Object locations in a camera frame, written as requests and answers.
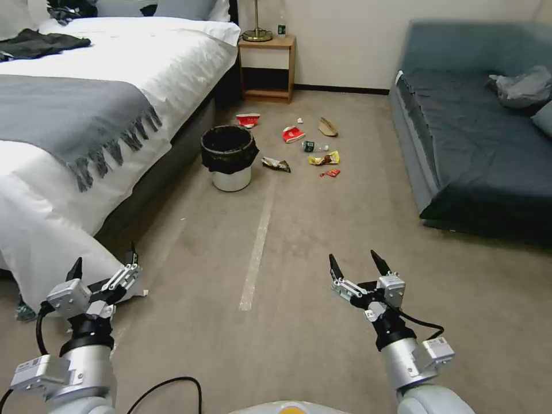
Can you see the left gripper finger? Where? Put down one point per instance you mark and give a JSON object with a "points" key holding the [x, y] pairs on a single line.
{"points": [[123, 278], [75, 271]]}

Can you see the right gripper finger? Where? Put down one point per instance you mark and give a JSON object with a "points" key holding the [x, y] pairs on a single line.
{"points": [[381, 266], [345, 288]]}

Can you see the white round trash can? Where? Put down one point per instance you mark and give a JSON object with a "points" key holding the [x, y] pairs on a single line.
{"points": [[231, 180]]}

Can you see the black trash bag liner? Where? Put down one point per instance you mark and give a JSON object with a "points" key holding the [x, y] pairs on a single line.
{"points": [[215, 159]]}

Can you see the small red wrapper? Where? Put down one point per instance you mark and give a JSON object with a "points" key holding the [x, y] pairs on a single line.
{"points": [[331, 173]]}

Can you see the yellow snack wrapper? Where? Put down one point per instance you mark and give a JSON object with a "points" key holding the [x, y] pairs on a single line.
{"points": [[323, 159]]}

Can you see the white robot front shell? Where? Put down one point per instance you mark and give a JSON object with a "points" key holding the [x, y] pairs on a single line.
{"points": [[289, 407]]}

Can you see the clear plastic bottle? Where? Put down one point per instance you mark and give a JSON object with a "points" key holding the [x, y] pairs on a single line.
{"points": [[311, 146]]}

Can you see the brown snack wrapper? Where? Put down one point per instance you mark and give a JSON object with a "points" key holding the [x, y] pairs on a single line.
{"points": [[276, 164]]}

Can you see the brown cardboard piece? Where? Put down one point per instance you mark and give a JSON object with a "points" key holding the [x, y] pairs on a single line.
{"points": [[327, 127]]}

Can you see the red paper fries box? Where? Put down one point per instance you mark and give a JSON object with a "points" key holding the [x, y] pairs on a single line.
{"points": [[292, 134]]}

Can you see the grey fringed throw blanket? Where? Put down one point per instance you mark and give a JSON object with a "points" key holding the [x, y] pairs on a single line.
{"points": [[56, 112]]}

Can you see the dark blue sofa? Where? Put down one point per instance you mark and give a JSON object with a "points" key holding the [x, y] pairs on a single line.
{"points": [[465, 129]]}

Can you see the red white paper cup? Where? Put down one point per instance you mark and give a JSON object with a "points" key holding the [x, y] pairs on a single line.
{"points": [[249, 119]]}

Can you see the bed with white sheets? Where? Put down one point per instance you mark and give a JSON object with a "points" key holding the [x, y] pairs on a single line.
{"points": [[129, 64]]}

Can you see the blue sofa pillow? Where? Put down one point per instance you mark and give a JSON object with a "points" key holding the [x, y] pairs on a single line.
{"points": [[544, 120]]}

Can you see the grey crumpled cloth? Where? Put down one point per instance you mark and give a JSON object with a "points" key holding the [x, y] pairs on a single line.
{"points": [[524, 88]]}

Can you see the dark flat garment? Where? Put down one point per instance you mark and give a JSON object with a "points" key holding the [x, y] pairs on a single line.
{"points": [[39, 43]]}

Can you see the wooden white nightstand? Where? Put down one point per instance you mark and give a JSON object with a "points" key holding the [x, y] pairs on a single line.
{"points": [[267, 49]]}

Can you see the small green bottle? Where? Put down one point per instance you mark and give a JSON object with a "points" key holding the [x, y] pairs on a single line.
{"points": [[282, 31]]}

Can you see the dark crumpled garment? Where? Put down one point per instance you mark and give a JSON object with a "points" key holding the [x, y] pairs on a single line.
{"points": [[69, 10]]}

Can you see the brass lamp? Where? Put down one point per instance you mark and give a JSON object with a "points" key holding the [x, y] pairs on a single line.
{"points": [[258, 33]]}

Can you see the white bed pillow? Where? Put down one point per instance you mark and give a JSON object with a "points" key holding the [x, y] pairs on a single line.
{"points": [[172, 7]]}

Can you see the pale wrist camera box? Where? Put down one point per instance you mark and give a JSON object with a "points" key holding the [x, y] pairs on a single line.
{"points": [[393, 289], [67, 297]]}

